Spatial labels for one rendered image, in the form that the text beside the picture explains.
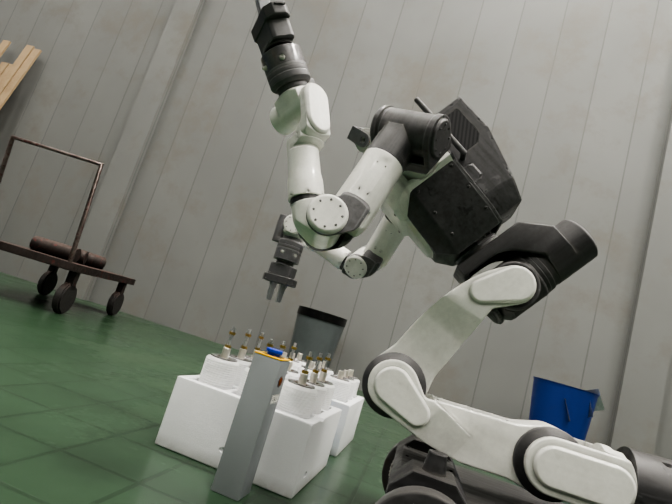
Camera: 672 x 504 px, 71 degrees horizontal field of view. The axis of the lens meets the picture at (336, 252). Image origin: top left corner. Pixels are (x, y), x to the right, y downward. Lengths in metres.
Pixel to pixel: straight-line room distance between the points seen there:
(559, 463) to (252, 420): 0.64
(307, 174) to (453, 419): 0.60
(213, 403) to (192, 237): 3.78
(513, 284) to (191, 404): 0.85
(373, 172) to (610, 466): 0.73
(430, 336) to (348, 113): 4.05
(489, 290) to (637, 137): 4.16
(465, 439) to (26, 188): 5.77
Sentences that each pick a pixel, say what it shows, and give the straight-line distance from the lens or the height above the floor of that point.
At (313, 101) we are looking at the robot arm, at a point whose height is 0.83.
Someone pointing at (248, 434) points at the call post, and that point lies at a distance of 1.14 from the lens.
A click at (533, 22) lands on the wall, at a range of 5.55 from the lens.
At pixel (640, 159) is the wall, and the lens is 5.07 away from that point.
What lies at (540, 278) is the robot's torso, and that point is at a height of 0.65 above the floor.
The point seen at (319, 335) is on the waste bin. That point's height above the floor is 0.36.
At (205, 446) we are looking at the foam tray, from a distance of 1.33.
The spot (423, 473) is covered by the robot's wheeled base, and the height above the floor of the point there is 0.21.
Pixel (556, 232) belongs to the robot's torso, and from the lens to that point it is 1.17.
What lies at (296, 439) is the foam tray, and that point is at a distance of 1.24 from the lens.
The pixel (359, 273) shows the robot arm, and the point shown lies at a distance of 1.50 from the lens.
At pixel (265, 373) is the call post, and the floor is 0.27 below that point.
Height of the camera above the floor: 0.40
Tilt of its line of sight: 10 degrees up
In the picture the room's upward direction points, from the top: 17 degrees clockwise
